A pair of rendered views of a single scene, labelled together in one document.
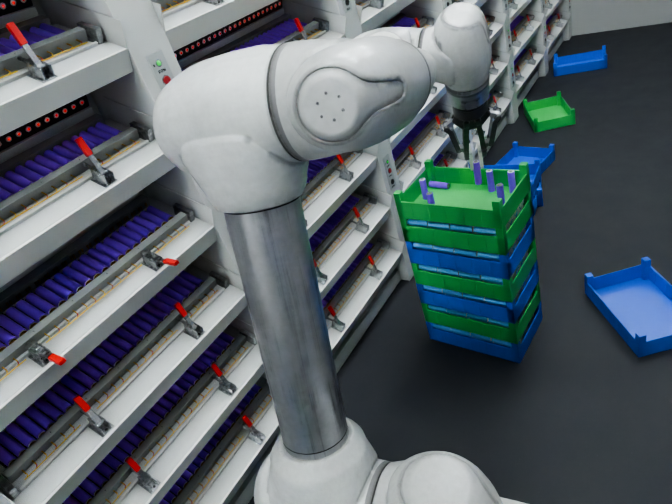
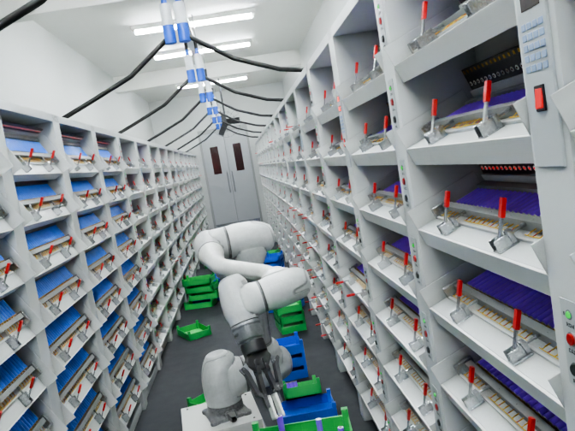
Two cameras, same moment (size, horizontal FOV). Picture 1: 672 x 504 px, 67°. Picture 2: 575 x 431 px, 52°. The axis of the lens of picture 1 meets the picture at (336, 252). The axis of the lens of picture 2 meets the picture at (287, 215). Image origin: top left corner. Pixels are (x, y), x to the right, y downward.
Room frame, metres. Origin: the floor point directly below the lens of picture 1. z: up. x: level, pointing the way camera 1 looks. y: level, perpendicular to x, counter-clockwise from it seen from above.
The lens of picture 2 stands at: (2.40, -1.53, 1.35)
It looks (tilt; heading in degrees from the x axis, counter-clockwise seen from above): 5 degrees down; 134
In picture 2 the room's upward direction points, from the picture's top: 9 degrees counter-clockwise
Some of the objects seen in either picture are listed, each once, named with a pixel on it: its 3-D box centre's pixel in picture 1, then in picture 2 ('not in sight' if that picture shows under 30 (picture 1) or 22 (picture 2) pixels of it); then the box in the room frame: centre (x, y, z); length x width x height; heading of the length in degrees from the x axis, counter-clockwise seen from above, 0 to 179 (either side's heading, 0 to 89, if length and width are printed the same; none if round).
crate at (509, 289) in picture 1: (473, 261); not in sight; (1.20, -0.37, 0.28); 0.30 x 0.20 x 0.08; 43
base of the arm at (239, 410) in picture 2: not in sight; (227, 408); (0.42, -0.04, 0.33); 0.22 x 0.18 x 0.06; 155
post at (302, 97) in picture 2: not in sight; (332, 227); (0.12, 1.22, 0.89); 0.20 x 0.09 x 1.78; 48
